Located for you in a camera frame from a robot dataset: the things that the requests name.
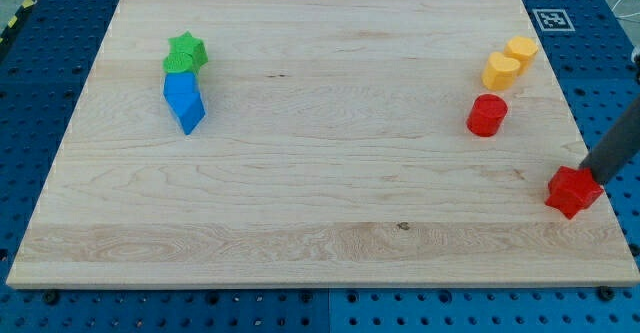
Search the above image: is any white cable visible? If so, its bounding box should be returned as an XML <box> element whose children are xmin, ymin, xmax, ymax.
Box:
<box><xmin>610</xmin><ymin>0</ymin><xmax>640</xmax><ymax>25</ymax></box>

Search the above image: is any yellow heart block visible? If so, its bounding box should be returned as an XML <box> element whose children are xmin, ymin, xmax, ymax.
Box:
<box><xmin>481</xmin><ymin>52</ymin><xmax>521</xmax><ymax>91</ymax></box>

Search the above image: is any fiducial marker tag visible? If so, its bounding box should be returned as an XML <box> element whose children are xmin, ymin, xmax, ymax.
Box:
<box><xmin>532</xmin><ymin>8</ymin><xmax>575</xmax><ymax>32</ymax></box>

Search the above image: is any grey pusher rod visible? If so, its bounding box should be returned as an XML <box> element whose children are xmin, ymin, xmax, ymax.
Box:
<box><xmin>579</xmin><ymin>98</ymin><xmax>639</xmax><ymax>185</ymax></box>

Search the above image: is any green cylinder block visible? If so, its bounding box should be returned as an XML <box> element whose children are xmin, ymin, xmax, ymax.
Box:
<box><xmin>162</xmin><ymin>53</ymin><xmax>199</xmax><ymax>74</ymax></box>

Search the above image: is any green star block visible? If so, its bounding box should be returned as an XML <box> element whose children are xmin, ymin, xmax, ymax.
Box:
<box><xmin>168</xmin><ymin>31</ymin><xmax>208</xmax><ymax>71</ymax></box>

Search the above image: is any red star block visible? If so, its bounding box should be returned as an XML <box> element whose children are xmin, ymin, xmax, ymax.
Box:
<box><xmin>545</xmin><ymin>166</ymin><xmax>604</xmax><ymax>220</ymax></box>

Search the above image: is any wooden board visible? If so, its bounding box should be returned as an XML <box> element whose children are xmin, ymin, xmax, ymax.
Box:
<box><xmin>7</xmin><ymin>0</ymin><xmax>639</xmax><ymax>289</ymax></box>

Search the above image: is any red cylinder block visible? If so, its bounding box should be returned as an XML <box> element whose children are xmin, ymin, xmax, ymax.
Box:
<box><xmin>466</xmin><ymin>94</ymin><xmax>508</xmax><ymax>137</ymax></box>

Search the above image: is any black yellow hazard tape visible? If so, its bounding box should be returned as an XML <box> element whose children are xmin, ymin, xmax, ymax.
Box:
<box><xmin>1</xmin><ymin>0</ymin><xmax>38</xmax><ymax>45</ymax></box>

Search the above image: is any yellow hexagon block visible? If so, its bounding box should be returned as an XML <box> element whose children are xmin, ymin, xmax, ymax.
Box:
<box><xmin>504</xmin><ymin>36</ymin><xmax>539</xmax><ymax>75</ymax></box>

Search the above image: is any blue pentagon block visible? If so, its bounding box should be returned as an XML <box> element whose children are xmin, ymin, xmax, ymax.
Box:
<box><xmin>165</xmin><ymin>93</ymin><xmax>206</xmax><ymax>135</ymax></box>

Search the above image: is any blue cube block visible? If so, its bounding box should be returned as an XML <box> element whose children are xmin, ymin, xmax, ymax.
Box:
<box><xmin>163</xmin><ymin>72</ymin><xmax>200</xmax><ymax>96</ymax></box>

